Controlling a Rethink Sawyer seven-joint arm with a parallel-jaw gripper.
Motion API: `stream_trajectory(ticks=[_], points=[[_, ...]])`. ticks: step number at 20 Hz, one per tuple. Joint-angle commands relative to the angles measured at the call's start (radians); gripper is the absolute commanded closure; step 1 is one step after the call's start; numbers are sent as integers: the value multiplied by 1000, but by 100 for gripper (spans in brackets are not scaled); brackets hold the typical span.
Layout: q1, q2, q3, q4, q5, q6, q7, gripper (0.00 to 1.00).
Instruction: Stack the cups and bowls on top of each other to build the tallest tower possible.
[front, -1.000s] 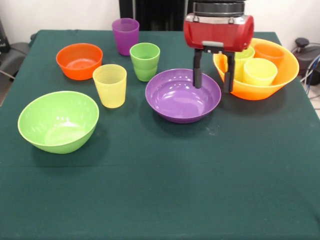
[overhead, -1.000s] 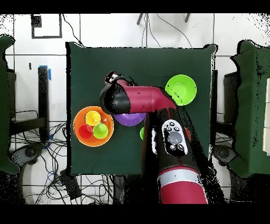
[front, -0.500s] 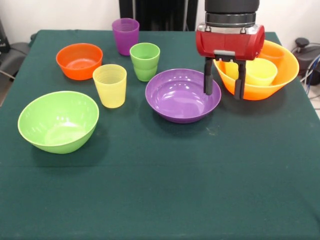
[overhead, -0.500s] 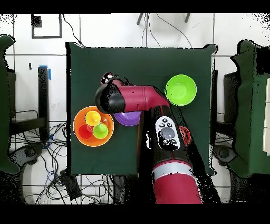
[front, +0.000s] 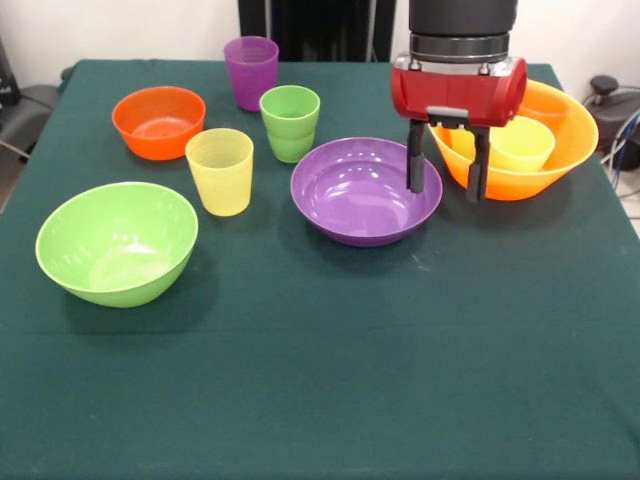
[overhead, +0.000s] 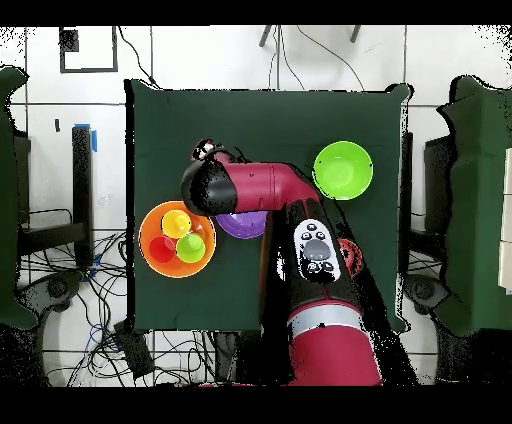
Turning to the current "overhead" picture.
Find grey office chair base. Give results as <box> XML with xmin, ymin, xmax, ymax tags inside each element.
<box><xmin>402</xmin><ymin>273</ymin><xmax>451</xmax><ymax>315</ymax></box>

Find black power strip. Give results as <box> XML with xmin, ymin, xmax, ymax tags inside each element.
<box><xmin>113</xmin><ymin>319</ymin><xmax>155</xmax><ymax>379</ymax></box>

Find blue tape strip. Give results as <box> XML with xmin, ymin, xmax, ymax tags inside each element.
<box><xmin>73</xmin><ymin>122</ymin><xmax>98</xmax><ymax>153</ymax></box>

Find orange-red cup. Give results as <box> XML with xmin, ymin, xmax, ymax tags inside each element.
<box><xmin>148</xmin><ymin>235</ymin><xmax>178</xmax><ymax>265</ymax></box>

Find dark office chair base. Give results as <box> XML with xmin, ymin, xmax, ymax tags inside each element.
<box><xmin>17</xmin><ymin>270</ymin><xmax>85</xmax><ymax>325</ymax></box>

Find black box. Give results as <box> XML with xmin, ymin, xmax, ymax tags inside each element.
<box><xmin>423</xmin><ymin>134</ymin><xmax>455</xmax><ymax>235</ymax></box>

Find green bowl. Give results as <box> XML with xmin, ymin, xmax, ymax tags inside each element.
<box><xmin>312</xmin><ymin>140</ymin><xmax>375</xmax><ymax>201</ymax></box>

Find black stand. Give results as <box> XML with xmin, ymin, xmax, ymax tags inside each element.
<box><xmin>15</xmin><ymin>124</ymin><xmax>95</xmax><ymax>267</ymax></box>

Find purple bowl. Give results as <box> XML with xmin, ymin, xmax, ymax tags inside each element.
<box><xmin>215</xmin><ymin>210</ymin><xmax>268</xmax><ymax>240</ymax></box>

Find large yellow-orange bowl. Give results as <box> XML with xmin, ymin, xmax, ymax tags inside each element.
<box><xmin>137</xmin><ymin>200</ymin><xmax>217</xmax><ymax>279</ymax></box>

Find light green tapered cup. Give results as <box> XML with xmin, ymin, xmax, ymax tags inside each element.
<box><xmin>176</xmin><ymin>232</ymin><xmax>207</xmax><ymax>264</ymax></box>

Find dark green tablecloth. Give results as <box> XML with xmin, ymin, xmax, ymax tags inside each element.
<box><xmin>125</xmin><ymin>78</ymin><xmax>413</xmax><ymax>335</ymax></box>

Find green cloth covered table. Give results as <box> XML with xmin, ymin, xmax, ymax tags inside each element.
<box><xmin>433</xmin><ymin>74</ymin><xmax>512</xmax><ymax>338</ymax></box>
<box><xmin>0</xmin><ymin>65</ymin><xmax>39</xmax><ymax>331</ymax></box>

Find orange-red bowl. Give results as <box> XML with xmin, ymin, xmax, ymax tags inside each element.
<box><xmin>337</xmin><ymin>238</ymin><xmax>364</xmax><ymax>279</ymax></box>

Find white boxes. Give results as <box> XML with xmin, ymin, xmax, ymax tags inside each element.
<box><xmin>497</xmin><ymin>147</ymin><xmax>512</xmax><ymax>295</ymax></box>

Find yellow-orange stepped cup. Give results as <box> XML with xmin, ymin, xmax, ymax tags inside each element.
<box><xmin>161</xmin><ymin>209</ymin><xmax>193</xmax><ymax>240</ymax></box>

